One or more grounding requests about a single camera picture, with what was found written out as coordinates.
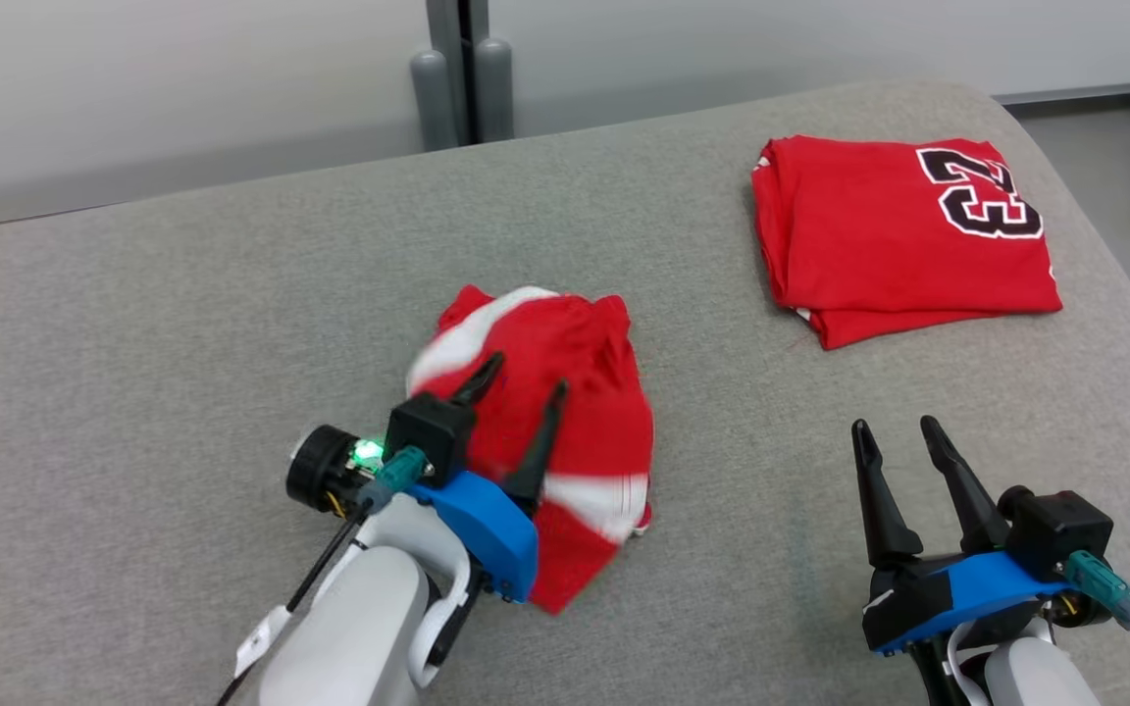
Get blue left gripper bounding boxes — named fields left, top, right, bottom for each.
left=408, top=353, right=569, bottom=602

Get red T-shirt with white sleeves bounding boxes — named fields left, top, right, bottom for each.
left=751, top=135, right=1064, bottom=351

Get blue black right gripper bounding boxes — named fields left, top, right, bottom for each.
left=851, top=415, right=1076, bottom=656

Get grey door frame strip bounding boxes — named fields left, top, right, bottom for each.
left=426, top=0, right=489, bottom=146

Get right arm cable teal connector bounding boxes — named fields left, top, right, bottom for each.
left=1065, top=551, right=1130, bottom=706

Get red shorts with white stripes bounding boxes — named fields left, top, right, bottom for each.
left=406, top=284, right=656, bottom=617

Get left arm cable teal connector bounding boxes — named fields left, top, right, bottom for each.
left=217, top=446, right=429, bottom=706

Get arm cable teal connector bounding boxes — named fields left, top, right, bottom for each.
left=217, top=446, right=429, bottom=706
left=1065, top=551, right=1130, bottom=706

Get grey rounded post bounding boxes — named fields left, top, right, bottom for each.
left=472, top=37, right=515, bottom=144
left=410, top=49, right=458, bottom=153

